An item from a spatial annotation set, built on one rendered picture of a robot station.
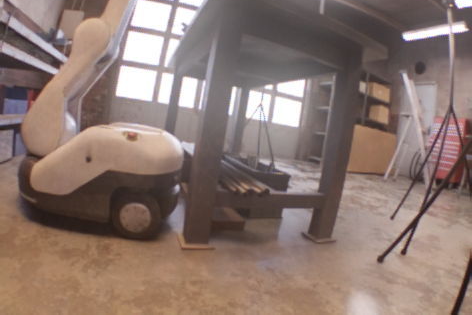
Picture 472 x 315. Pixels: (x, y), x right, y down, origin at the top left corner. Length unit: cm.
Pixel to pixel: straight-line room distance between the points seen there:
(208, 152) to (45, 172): 54
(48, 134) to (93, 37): 40
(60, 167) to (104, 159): 16
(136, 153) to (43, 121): 42
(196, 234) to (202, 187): 17
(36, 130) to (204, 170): 66
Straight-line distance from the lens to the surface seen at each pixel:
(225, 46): 87
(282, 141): 475
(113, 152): 82
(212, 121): 83
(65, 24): 426
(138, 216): 88
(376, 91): 569
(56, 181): 90
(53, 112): 104
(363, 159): 465
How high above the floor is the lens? 43
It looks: 3 degrees down
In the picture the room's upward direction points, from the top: 9 degrees clockwise
